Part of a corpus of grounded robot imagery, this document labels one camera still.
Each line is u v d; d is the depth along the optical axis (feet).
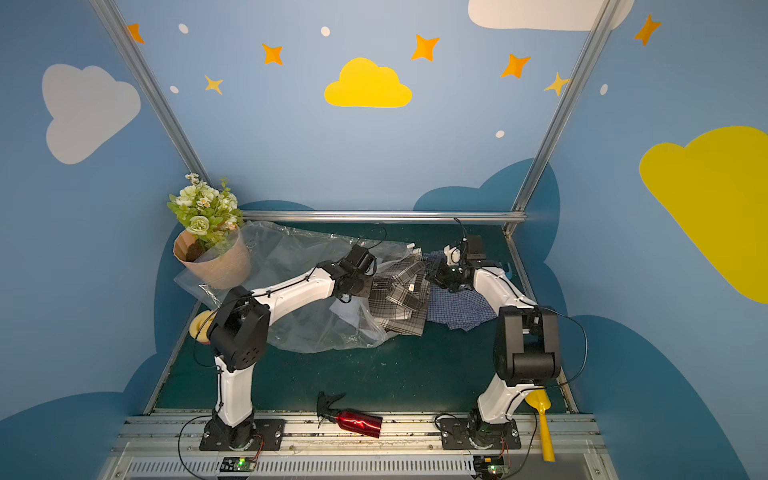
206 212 2.84
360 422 2.40
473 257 2.46
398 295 3.06
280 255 3.62
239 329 1.66
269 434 2.44
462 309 3.14
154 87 2.67
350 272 2.37
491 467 2.32
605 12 2.27
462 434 2.44
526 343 1.57
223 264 2.84
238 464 2.33
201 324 2.95
